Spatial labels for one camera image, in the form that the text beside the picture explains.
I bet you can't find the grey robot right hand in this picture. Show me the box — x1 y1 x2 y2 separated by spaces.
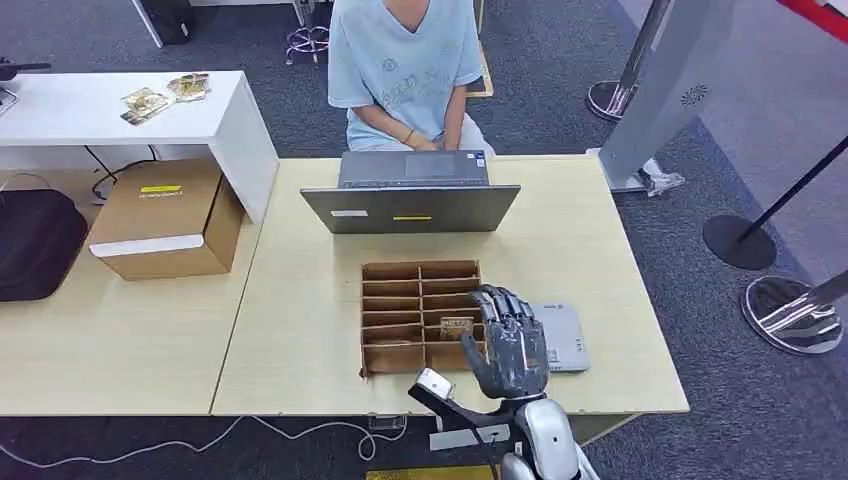
461 284 550 401

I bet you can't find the brown hotel card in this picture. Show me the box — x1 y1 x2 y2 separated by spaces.
439 317 476 343

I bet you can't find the flat grey card reader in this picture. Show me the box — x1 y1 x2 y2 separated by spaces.
529 303 592 374

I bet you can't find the grey open laptop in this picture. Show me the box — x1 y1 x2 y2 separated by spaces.
299 150 523 235

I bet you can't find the person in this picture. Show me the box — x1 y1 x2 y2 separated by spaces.
326 0 497 155

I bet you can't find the grey metal strip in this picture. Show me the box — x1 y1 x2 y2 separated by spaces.
429 423 513 453

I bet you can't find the wooden slotted card box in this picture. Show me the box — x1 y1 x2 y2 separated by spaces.
359 259 492 379

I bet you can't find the yellow sheet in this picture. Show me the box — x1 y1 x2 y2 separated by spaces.
365 465 499 480

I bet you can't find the purple chair base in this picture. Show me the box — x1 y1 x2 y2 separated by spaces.
285 25 331 66

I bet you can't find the chrome stanchion with slim base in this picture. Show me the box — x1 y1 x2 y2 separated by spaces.
586 0 672 123

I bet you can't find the clear plastic wrap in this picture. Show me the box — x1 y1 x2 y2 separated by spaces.
639 157 688 199

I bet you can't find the grey standing kiosk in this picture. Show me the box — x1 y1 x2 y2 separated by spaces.
598 0 740 194

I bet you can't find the printed card packet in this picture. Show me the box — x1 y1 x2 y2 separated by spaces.
166 72 212 103
120 87 172 127

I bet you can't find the black stanchion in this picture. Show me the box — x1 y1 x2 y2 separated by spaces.
702 135 848 272

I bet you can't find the brown cardboard box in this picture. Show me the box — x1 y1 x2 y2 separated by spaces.
87 157 246 282

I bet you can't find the chrome stanchion with wide base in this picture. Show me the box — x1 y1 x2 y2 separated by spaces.
740 268 848 356

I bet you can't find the black cabinet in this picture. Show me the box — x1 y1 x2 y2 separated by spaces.
130 0 199 49

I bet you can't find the white desk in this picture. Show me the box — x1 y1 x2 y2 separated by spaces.
0 70 280 224

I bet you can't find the red barrier belt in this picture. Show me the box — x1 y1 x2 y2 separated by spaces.
775 0 848 45

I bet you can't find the black bag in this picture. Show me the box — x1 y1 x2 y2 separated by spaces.
0 189 89 303

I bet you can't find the wooden frame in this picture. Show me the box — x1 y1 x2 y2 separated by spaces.
466 39 496 99

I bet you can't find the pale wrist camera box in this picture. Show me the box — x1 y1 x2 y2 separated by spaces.
408 368 521 435

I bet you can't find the black cable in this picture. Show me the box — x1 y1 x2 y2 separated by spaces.
84 144 159 203

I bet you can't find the white cable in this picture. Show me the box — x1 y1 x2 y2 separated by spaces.
0 415 409 470

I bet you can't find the black handle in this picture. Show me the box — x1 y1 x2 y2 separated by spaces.
0 56 53 82

